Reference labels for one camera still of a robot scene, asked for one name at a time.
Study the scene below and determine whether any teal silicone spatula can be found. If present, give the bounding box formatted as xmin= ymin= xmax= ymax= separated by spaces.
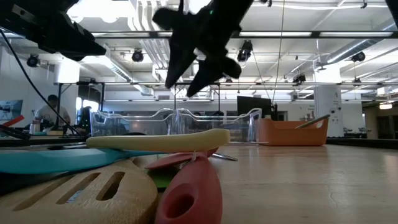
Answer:
xmin=0 ymin=147 xmax=165 ymax=175

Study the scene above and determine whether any black left wrist camera cable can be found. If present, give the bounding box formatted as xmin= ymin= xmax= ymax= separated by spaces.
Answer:
xmin=0 ymin=28 xmax=82 ymax=137

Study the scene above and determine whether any silver ventilation duct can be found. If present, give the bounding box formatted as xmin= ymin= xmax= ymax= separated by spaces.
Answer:
xmin=325 ymin=18 xmax=398 ymax=65

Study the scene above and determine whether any black frame post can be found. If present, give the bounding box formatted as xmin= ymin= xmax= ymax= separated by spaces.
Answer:
xmin=270 ymin=103 xmax=280 ymax=121

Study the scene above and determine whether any clear plastic bin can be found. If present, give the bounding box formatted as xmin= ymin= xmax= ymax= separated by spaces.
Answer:
xmin=172 ymin=107 xmax=263 ymax=144
xmin=90 ymin=108 xmax=178 ymax=138

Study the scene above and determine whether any green-handled table cutlery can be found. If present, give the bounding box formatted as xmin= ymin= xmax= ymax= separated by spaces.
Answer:
xmin=295 ymin=113 xmax=331 ymax=129

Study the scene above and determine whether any wall-mounted screen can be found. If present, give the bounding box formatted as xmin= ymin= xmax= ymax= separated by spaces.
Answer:
xmin=0 ymin=99 xmax=24 ymax=121

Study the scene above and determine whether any black background rig frame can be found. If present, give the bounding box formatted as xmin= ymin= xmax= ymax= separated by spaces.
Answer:
xmin=54 ymin=81 xmax=398 ymax=131

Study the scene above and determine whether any thin hanging cable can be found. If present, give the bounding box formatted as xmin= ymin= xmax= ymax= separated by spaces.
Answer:
xmin=272 ymin=0 xmax=285 ymax=105

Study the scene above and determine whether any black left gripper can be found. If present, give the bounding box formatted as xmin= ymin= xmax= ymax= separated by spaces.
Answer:
xmin=37 ymin=14 xmax=107 ymax=62

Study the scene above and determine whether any red silicone spatula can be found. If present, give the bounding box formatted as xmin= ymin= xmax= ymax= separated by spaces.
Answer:
xmin=0 ymin=114 xmax=25 ymax=128

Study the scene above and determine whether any black aluminium table frame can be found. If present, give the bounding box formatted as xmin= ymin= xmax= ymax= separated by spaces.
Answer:
xmin=0 ymin=135 xmax=398 ymax=150

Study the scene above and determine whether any orange-handled table knife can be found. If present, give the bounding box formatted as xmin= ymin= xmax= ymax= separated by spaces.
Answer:
xmin=213 ymin=152 xmax=239 ymax=162

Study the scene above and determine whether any wooden slotted spatula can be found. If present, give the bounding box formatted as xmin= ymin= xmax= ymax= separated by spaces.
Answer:
xmin=0 ymin=159 xmax=159 ymax=224

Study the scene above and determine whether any person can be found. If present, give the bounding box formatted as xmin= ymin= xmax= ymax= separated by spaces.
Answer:
xmin=32 ymin=94 xmax=72 ymax=135

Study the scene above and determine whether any pink silicone spatula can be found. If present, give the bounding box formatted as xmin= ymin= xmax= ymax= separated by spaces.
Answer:
xmin=144 ymin=147 xmax=220 ymax=170

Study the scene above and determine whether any green silicone spatula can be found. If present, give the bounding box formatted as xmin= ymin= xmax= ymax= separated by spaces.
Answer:
xmin=147 ymin=169 xmax=178 ymax=189

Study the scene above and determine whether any yellow-handled table knife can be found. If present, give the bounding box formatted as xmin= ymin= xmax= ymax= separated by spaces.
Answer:
xmin=86 ymin=128 xmax=231 ymax=153

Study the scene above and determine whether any black monitor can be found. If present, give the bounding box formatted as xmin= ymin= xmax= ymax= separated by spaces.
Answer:
xmin=236 ymin=95 xmax=273 ymax=121

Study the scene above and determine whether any black overhead rig beam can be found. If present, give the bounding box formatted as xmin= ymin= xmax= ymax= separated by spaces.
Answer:
xmin=91 ymin=30 xmax=398 ymax=40

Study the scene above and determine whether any white building pillar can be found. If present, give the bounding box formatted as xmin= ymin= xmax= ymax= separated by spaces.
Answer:
xmin=313 ymin=65 xmax=345 ymax=138

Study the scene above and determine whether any red silicone whisk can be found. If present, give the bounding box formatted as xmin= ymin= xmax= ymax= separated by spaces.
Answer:
xmin=154 ymin=154 xmax=224 ymax=224

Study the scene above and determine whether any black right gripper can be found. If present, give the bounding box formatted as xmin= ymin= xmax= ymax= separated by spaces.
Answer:
xmin=152 ymin=0 xmax=242 ymax=98

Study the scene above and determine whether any orange plastic bin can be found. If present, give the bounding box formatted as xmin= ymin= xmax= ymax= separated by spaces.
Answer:
xmin=258 ymin=117 xmax=330 ymax=147

